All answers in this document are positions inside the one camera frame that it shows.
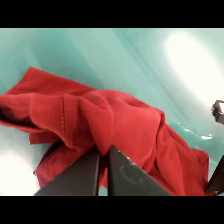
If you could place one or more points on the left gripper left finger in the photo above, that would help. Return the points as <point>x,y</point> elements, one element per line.
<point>80,180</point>

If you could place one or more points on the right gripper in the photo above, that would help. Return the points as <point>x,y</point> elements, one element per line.
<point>217,181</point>

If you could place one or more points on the red T-shirt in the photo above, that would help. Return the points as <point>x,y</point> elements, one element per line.
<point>126,123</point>

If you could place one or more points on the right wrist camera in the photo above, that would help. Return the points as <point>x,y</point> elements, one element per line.
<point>219,111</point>

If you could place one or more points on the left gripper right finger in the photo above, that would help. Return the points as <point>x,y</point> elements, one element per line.
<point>130,178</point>

